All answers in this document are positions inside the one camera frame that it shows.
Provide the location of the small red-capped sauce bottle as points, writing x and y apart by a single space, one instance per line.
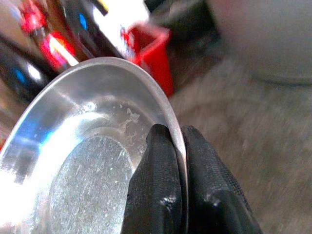
57 50

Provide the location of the red plastic bottle basket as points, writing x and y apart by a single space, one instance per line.
153 56

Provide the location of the aluminium pot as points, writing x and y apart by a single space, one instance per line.
265 36

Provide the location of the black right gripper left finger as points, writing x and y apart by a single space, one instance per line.
156 185

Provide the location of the shallow steel plate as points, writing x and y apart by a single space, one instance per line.
80 151

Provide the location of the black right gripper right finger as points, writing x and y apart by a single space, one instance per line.
212 190

